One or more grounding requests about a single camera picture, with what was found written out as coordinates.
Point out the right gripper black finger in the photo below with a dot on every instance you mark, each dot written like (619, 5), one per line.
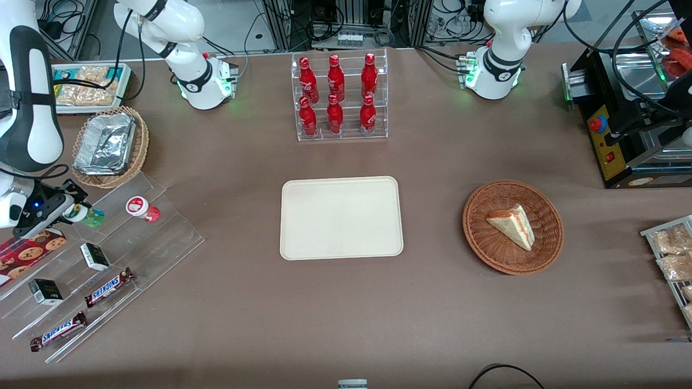
(78, 192)
(59, 221)

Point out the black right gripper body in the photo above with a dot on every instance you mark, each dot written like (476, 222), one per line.
(47, 207)

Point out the green lid yogurt cup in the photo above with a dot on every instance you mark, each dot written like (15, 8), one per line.
(93, 217)

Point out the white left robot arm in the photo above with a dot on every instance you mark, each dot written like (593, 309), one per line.
(503, 27)

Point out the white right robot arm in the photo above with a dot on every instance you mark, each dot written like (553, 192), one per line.
(32, 108)

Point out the aluminium foil tray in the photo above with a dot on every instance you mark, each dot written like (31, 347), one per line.
(108, 140)

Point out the wicker basket with foil tray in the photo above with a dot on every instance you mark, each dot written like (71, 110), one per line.
(139, 146)

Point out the beige plastic tray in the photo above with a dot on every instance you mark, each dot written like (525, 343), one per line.
(340, 219)

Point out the red cookie box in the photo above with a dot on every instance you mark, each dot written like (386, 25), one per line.
(27, 258)

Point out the small black box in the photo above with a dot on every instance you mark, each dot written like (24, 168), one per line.
(94, 257)
(46, 292)

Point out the black machine with yellow panel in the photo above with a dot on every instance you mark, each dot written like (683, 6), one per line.
(605, 156)

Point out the red lid yogurt cup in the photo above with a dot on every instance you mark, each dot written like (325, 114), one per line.
(139, 207)

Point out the red snack packet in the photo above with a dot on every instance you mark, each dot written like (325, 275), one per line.
(678, 59)

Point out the Snickers chocolate bar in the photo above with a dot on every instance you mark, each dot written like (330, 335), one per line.
(57, 331)
(108, 288)

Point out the clear acrylic tiered display stand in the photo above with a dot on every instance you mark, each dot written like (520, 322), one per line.
(157, 237)

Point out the clear cracker pack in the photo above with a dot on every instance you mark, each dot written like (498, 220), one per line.
(75, 94)
(92, 73)
(106, 93)

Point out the white snack bin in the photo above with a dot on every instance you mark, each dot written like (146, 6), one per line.
(125, 89)

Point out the teal snack pack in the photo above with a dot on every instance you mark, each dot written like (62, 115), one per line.
(66, 74)

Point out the clear nut snack pack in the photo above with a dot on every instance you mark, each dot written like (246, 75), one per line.
(670, 240)
(676, 267)

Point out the wrapped triangle sandwich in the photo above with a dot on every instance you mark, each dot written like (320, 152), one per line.
(513, 226)

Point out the round wicker basket with sandwich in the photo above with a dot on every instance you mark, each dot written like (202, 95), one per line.
(486, 243)

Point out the red cola bottle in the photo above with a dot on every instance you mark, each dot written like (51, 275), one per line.
(307, 81)
(368, 118)
(335, 118)
(308, 120)
(335, 80)
(369, 76)

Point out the clear acrylic bottle rack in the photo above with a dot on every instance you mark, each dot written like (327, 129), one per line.
(346, 135)

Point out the white power strip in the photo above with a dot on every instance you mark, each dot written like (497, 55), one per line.
(350, 38)

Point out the grey device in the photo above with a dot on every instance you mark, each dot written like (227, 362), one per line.
(352, 384)

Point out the aluminium frame rack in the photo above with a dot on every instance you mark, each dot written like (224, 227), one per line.
(351, 11)

